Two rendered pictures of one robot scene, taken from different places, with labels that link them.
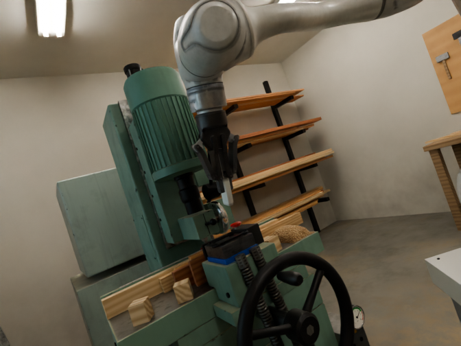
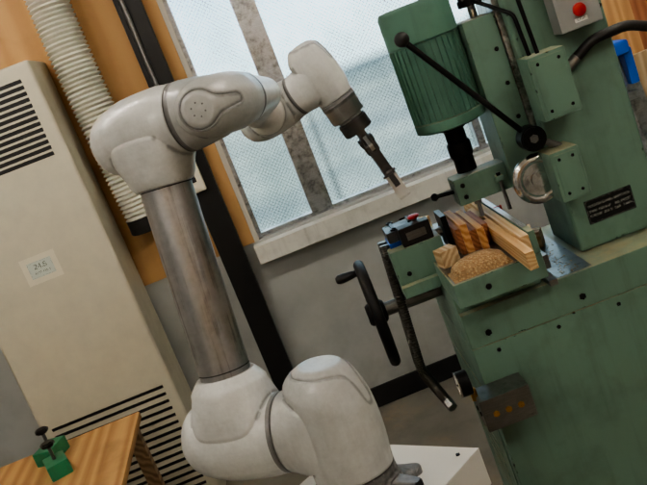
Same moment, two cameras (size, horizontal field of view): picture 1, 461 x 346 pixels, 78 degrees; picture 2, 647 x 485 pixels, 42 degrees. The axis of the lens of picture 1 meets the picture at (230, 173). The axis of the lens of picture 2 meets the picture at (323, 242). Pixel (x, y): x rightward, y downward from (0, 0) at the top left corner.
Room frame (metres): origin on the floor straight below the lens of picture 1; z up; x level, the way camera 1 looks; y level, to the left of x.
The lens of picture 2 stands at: (1.61, -1.85, 1.50)
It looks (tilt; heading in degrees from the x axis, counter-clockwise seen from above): 12 degrees down; 121
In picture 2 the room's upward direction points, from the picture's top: 21 degrees counter-clockwise
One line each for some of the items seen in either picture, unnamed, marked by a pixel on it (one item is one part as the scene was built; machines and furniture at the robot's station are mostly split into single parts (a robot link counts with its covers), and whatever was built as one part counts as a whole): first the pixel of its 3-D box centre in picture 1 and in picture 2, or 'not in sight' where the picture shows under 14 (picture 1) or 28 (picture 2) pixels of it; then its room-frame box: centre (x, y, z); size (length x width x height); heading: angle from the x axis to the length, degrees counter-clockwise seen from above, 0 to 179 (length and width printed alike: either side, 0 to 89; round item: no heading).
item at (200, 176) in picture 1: (197, 167); (549, 83); (1.13, 0.12, 1.23); 0.09 x 0.08 x 0.15; 30
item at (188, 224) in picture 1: (199, 226); (480, 185); (0.89, 0.15, 1.03); 0.14 x 0.07 x 0.09; 30
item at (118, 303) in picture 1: (206, 259); (492, 220); (0.88, 0.16, 0.92); 0.60 x 0.02 x 0.05; 120
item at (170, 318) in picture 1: (232, 283); (452, 258); (0.77, 0.09, 0.87); 0.61 x 0.30 x 0.06; 120
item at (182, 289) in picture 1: (183, 290); not in sight; (0.68, 0.19, 0.92); 0.04 x 0.03 x 0.04; 96
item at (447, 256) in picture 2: (269, 245); (447, 256); (0.82, -0.04, 0.92); 0.05 x 0.05 x 0.04; 43
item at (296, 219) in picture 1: (241, 246); (498, 235); (0.92, 0.04, 0.92); 0.54 x 0.02 x 0.04; 120
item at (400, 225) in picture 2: (234, 241); (405, 229); (0.70, 0.04, 0.99); 0.13 x 0.11 x 0.06; 120
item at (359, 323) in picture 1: (352, 318); (466, 386); (0.82, -0.19, 0.65); 0.06 x 0.04 x 0.08; 120
